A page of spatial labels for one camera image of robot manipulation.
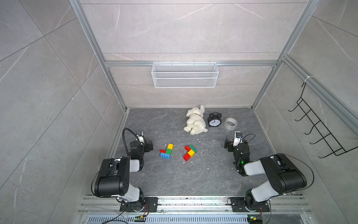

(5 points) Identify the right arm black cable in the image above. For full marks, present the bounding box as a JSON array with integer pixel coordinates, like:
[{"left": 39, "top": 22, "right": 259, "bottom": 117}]
[{"left": 285, "top": 153, "right": 315, "bottom": 193}]

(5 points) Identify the white wire mesh basket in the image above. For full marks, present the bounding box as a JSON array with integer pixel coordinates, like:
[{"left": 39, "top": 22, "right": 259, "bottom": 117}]
[{"left": 152, "top": 62, "right": 219, "bottom": 88}]

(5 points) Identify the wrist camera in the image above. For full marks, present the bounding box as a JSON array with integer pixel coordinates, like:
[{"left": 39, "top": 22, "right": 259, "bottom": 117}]
[
  {"left": 136, "top": 131, "right": 146, "bottom": 144},
  {"left": 233, "top": 131, "right": 243, "bottom": 147}
]

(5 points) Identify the blue long lego brick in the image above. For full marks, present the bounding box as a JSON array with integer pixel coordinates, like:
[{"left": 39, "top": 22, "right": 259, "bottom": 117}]
[{"left": 160, "top": 153, "right": 170, "bottom": 159}]

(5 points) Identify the yellow square lego brick bottom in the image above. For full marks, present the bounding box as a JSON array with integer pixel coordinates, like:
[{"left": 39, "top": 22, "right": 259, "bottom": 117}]
[{"left": 188, "top": 150, "right": 195, "bottom": 156}]

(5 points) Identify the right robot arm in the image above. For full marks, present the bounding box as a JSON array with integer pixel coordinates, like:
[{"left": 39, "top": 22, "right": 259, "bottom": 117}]
[{"left": 224, "top": 137, "right": 307, "bottom": 212}]

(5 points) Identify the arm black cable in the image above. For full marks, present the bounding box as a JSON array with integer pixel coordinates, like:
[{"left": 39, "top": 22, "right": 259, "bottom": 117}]
[
  {"left": 285, "top": 153, "right": 315, "bottom": 193},
  {"left": 122, "top": 127, "right": 139, "bottom": 157}
]

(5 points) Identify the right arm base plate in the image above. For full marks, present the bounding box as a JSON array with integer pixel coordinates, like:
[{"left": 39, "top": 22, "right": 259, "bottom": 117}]
[{"left": 229, "top": 197, "right": 270, "bottom": 212}]

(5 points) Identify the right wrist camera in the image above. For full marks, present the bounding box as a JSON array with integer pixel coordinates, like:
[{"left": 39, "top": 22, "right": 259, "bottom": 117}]
[{"left": 233, "top": 131, "right": 243, "bottom": 147}]

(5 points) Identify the clear tape roll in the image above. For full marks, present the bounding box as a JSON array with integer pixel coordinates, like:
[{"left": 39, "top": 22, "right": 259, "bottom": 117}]
[{"left": 224, "top": 117, "right": 238, "bottom": 131}]

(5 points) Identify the black alarm clock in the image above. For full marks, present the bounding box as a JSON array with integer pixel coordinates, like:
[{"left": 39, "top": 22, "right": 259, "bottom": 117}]
[{"left": 208, "top": 112, "right": 222, "bottom": 127}]

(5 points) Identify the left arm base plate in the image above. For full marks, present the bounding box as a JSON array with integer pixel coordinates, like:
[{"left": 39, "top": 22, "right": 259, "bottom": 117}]
[{"left": 119, "top": 197, "right": 158, "bottom": 213}]

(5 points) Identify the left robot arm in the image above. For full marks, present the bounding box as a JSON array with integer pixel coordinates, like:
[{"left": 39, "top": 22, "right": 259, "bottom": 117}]
[{"left": 91, "top": 140, "right": 153, "bottom": 207}]

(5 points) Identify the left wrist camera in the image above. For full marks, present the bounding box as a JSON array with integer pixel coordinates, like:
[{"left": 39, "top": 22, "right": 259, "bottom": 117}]
[{"left": 136, "top": 131, "right": 146, "bottom": 144}]

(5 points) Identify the red square lego brick top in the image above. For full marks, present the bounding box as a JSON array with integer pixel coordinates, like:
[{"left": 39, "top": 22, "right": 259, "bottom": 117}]
[{"left": 183, "top": 154, "right": 191, "bottom": 161}]

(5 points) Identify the aluminium mounting rail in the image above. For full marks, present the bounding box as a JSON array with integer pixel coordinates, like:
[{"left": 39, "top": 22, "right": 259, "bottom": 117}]
[{"left": 76, "top": 195, "right": 311, "bottom": 214}]

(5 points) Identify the black wire hook rack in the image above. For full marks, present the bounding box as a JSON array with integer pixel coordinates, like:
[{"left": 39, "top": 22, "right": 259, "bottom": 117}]
[{"left": 288, "top": 82, "right": 358, "bottom": 159}]

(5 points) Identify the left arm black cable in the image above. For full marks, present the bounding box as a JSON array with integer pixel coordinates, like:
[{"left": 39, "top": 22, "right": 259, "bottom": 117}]
[{"left": 122, "top": 127, "right": 139, "bottom": 157}]

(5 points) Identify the white plush dog toy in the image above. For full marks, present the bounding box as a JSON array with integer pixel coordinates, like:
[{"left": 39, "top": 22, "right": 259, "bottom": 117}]
[{"left": 183, "top": 105, "right": 208, "bottom": 135}]

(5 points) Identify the dark green long lego brick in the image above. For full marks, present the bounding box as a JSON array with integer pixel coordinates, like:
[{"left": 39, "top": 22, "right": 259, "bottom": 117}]
[{"left": 189, "top": 145, "right": 197, "bottom": 153}]

